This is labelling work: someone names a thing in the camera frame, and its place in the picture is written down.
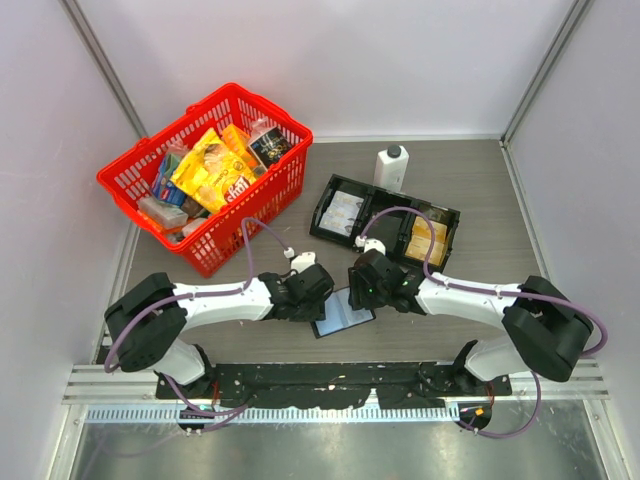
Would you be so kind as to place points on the aluminium frame profile left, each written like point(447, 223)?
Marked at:
point(90, 40)

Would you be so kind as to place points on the black leather card holder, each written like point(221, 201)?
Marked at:
point(340, 316)

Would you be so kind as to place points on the red plastic shopping basket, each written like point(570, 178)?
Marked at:
point(130, 177)

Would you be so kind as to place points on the gold card top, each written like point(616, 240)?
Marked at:
point(423, 229)

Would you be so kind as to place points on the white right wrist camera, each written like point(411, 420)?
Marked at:
point(365, 244)

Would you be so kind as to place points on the black three-compartment card tray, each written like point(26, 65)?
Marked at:
point(411, 229)

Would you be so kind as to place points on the aluminium frame profile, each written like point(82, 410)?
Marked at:
point(577, 11)
point(90, 40)

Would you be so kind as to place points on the white VIP card bottom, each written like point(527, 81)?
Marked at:
point(340, 225)

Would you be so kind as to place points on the white vip card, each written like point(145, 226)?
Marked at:
point(340, 225)
point(341, 213)
point(345, 200)

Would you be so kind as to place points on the black gold patterned box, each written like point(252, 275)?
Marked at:
point(269, 146)

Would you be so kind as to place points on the white slotted cable duct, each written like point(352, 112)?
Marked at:
point(168, 413)

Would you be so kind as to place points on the white VIP card top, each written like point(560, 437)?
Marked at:
point(345, 200)

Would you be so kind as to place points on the black VIP card upper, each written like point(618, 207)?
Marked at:
point(386, 229)

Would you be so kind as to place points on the clear plastic wrapped pack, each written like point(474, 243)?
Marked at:
point(166, 215)

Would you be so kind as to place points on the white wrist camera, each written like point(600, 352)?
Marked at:
point(365, 244)
point(303, 261)

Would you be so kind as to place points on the gold card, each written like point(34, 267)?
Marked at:
point(419, 249)
point(423, 229)

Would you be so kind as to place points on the white VIP card middle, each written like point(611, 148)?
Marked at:
point(341, 213)

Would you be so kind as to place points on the white bottle black cap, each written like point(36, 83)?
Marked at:
point(390, 168)

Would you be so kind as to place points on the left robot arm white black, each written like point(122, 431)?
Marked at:
point(146, 323)

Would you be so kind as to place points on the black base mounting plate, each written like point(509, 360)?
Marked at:
point(338, 386)

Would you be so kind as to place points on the yellow snack bag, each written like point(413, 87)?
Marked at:
point(213, 175)

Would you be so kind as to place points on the gold card bottom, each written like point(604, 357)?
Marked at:
point(419, 249)

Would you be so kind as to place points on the aluminium frame profile right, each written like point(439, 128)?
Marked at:
point(577, 11)

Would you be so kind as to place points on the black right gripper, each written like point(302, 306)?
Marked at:
point(357, 298)

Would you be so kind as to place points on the blue green snack pack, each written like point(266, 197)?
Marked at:
point(163, 189)

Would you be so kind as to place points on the orange snack box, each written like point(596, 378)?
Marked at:
point(236, 140)

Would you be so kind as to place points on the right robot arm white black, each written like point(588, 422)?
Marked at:
point(542, 331)

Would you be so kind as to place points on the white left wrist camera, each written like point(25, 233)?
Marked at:
point(303, 261)

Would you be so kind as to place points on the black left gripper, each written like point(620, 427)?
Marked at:
point(315, 314)

